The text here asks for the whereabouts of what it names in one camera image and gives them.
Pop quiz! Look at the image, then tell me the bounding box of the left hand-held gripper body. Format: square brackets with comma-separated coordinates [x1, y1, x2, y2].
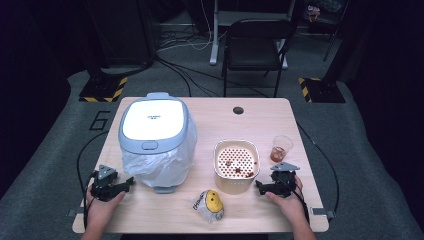
[90, 163, 126, 202]

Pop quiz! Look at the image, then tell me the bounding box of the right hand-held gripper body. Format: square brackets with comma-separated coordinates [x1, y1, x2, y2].
[269, 162, 300, 199]

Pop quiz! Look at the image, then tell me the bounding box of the white plastic bin bag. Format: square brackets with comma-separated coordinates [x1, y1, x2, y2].
[121, 114, 198, 190]

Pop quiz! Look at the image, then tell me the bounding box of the grey-blue pedal trash can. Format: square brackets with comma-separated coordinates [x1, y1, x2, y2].
[118, 92, 198, 195]

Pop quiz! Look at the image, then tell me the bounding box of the person's right hand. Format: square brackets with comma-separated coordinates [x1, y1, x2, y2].
[264, 175, 310, 225]

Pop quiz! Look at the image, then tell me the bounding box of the person's left hand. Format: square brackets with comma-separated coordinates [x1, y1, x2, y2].
[85, 186, 127, 229]

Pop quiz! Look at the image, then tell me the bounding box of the clear plastic cup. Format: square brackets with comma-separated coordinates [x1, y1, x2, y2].
[269, 134, 294, 164]

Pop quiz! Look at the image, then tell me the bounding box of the beige perforated drain basket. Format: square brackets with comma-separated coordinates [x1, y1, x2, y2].
[213, 139, 261, 196]

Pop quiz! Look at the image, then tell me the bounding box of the crumpled yellow smiley wrapper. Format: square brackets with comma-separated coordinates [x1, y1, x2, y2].
[192, 189, 225, 224]

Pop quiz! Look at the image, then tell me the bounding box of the hazard-striped black stand base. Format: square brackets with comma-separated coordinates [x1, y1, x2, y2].
[298, 77, 347, 104]
[78, 76, 129, 103]

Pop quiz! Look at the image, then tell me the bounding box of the black folding chair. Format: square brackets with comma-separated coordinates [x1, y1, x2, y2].
[221, 18, 295, 99]

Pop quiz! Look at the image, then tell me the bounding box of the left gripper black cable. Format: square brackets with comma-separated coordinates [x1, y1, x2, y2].
[76, 130, 110, 231]

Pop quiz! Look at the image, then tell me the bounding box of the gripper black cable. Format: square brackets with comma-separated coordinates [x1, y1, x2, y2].
[76, 130, 110, 231]
[295, 122, 340, 214]

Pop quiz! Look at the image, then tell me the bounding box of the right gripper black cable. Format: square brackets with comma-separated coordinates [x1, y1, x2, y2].
[295, 122, 340, 214]

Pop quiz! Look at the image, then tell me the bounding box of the black floor cable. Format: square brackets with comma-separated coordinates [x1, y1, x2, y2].
[154, 56, 268, 98]

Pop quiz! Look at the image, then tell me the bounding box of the white desk frame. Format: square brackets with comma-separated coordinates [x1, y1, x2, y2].
[209, 0, 292, 70]

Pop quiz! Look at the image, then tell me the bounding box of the white floor cable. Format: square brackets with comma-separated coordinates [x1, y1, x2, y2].
[156, 0, 214, 53]

